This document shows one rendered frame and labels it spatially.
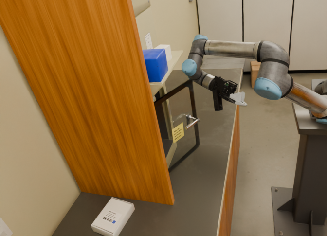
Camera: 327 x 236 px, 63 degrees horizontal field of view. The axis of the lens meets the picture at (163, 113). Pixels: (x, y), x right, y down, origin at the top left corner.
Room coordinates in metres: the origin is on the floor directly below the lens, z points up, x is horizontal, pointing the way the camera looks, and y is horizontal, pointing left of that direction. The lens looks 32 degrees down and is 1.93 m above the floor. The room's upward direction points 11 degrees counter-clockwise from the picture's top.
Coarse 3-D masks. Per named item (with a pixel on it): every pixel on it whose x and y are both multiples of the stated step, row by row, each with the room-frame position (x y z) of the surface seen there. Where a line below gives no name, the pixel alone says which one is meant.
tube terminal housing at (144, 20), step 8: (136, 16) 1.06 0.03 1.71; (144, 16) 1.11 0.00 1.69; (152, 16) 1.20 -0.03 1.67; (144, 24) 1.10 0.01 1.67; (152, 24) 1.18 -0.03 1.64; (144, 32) 1.09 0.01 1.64; (152, 32) 1.16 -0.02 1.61; (144, 40) 1.07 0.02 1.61; (152, 40) 1.15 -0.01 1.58; (144, 48) 1.06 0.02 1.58; (160, 96) 1.18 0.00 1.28
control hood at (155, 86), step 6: (174, 54) 1.12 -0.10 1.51; (180, 54) 1.11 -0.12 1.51; (174, 60) 1.05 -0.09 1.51; (168, 66) 1.00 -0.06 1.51; (174, 66) 1.02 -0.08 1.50; (168, 72) 0.95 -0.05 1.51; (150, 84) 0.88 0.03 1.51; (156, 84) 0.87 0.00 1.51; (162, 84) 0.86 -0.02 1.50; (156, 90) 0.87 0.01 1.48
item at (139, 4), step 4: (132, 0) 1.04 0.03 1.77; (136, 0) 1.07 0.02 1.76; (140, 0) 1.11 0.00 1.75; (144, 0) 1.14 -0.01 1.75; (148, 0) 1.18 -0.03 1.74; (132, 4) 1.04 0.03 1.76; (136, 4) 1.07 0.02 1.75; (140, 4) 1.10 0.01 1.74; (144, 4) 1.14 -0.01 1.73; (148, 4) 1.18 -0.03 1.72; (136, 8) 1.06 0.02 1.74; (140, 8) 1.09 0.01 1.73; (144, 8) 1.13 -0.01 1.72; (136, 12) 1.05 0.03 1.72; (140, 12) 1.09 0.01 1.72
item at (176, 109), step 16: (176, 96) 1.03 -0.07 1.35; (192, 96) 1.09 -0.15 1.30; (160, 112) 0.96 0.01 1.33; (176, 112) 1.02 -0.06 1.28; (192, 112) 1.09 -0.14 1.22; (160, 128) 0.95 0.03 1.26; (192, 128) 1.08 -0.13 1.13; (176, 144) 1.00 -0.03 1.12; (192, 144) 1.07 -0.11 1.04; (176, 160) 0.98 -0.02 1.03
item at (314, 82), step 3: (312, 81) 1.31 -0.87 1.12; (315, 81) 1.30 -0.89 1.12; (318, 81) 1.30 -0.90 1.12; (321, 81) 1.29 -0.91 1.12; (312, 84) 1.30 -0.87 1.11; (315, 84) 1.29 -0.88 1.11; (312, 87) 1.28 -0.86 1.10; (315, 87) 1.28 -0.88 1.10; (312, 90) 1.27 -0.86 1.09; (309, 111) 1.26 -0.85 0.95; (312, 114) 1.22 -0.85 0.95; (312, 117) 1.20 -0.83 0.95; (315, 117) 1.20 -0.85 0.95
